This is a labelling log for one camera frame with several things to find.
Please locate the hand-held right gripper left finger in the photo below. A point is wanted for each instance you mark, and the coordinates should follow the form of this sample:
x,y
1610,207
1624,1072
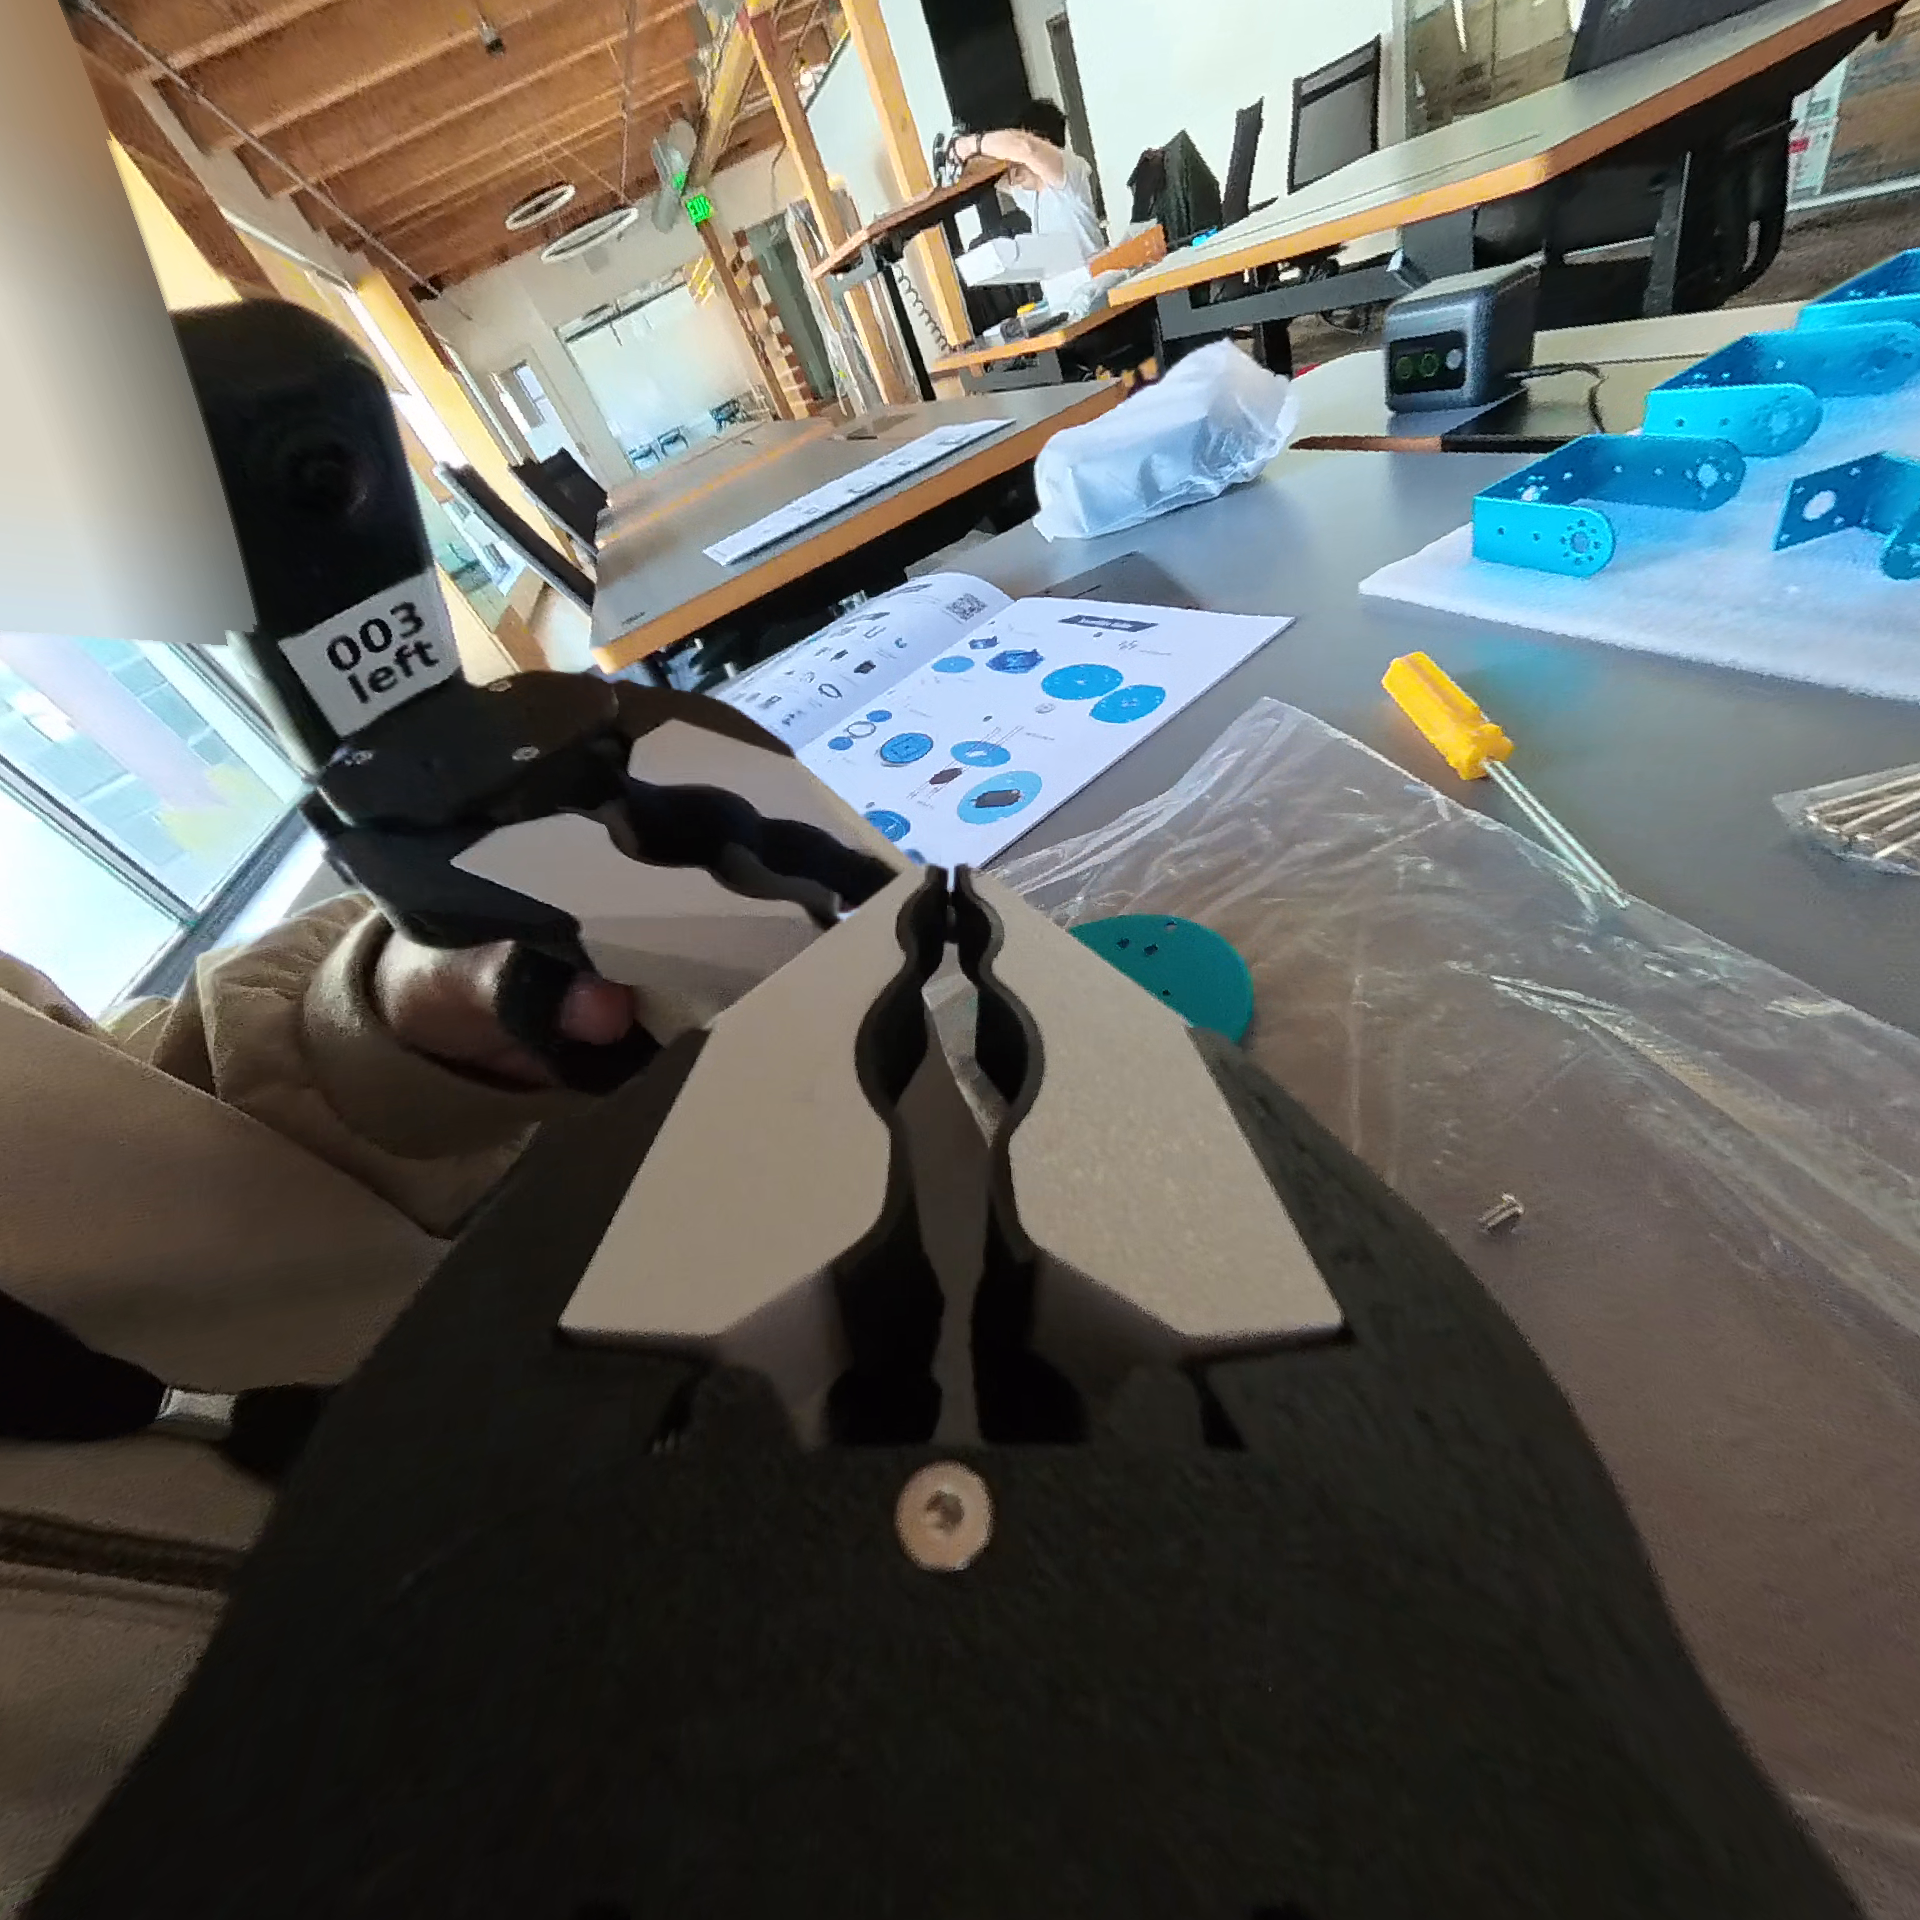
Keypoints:
x,y
751,1184

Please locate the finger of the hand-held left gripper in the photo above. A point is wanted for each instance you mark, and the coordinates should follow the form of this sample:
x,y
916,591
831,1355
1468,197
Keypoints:
x,y
628,932
751,780

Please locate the small metal screw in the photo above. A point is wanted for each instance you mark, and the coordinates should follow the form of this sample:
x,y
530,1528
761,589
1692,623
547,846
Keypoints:
x,y
1499,1213

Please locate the assembly guide booklet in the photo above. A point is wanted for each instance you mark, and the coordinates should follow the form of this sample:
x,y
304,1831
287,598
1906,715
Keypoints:
x,y
1200,639

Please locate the white paper sheet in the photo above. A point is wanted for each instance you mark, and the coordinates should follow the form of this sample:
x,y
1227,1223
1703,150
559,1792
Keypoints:
x,y
855,488

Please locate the black office chair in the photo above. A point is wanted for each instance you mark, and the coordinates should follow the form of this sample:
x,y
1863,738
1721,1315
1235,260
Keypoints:
x,y
1336,112

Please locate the white plastic bag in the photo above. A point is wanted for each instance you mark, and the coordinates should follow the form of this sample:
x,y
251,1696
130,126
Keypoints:
x,y
1155,452

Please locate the large window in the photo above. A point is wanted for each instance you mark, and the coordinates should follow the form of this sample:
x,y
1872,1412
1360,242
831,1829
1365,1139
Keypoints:
x,y
90,840

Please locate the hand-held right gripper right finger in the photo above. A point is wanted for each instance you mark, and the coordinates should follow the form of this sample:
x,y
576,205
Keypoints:
x,y
1155,1171

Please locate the long wooden edged desk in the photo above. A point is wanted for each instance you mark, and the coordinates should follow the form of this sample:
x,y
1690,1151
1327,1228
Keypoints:
x,y
1499,143

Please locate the clear plastic bag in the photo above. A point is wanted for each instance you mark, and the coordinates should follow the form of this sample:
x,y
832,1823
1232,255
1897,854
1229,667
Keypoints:
x,y
1499,1050

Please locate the small blue metal bracket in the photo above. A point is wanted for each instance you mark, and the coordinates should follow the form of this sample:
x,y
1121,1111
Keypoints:
x,y
1839,510

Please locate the white foam sheet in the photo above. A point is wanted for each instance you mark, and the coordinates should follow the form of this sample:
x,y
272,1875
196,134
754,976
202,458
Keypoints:
x,y
1650,615

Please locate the dark grey electronic device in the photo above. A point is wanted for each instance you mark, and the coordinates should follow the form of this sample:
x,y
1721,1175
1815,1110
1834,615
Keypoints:
x,y
1477,324

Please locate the blue round metal plate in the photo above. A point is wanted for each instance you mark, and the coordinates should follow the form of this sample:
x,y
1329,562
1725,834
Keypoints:
x,y
1184,983

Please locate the blue U-shaped metal bracket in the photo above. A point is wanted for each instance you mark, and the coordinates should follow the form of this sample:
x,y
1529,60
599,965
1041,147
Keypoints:
x,y
1529,525
1875,294
1724,405

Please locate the person's left hand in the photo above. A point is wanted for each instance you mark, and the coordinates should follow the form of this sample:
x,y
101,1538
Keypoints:
x,y
442,1004

